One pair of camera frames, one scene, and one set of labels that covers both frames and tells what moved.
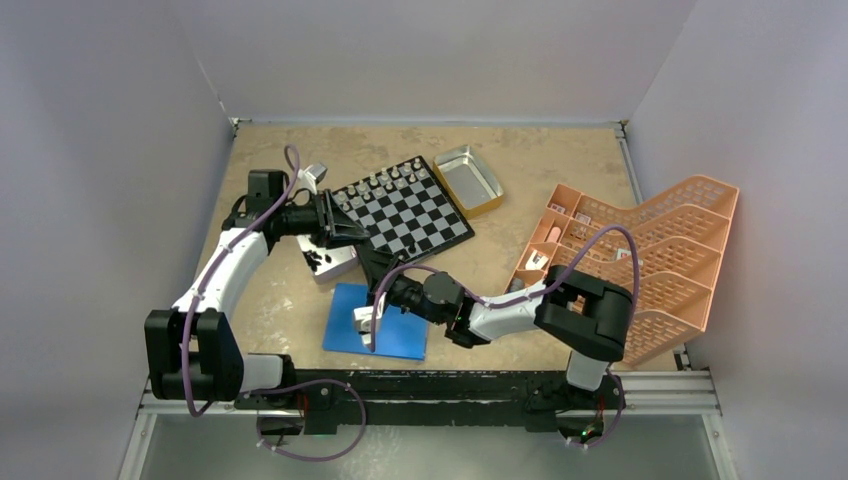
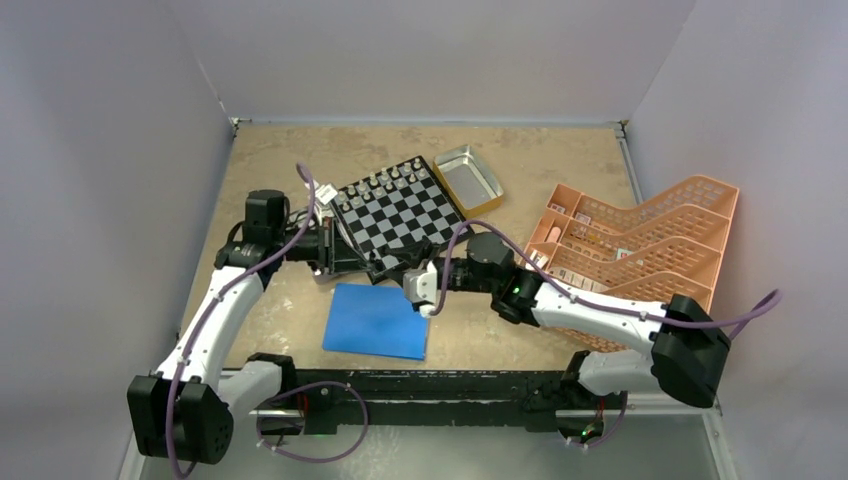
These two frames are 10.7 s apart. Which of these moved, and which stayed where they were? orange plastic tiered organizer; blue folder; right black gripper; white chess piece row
Moved: right black gripper
Stayed: white chess piece row; blue folder; orange plastic tiered organizer
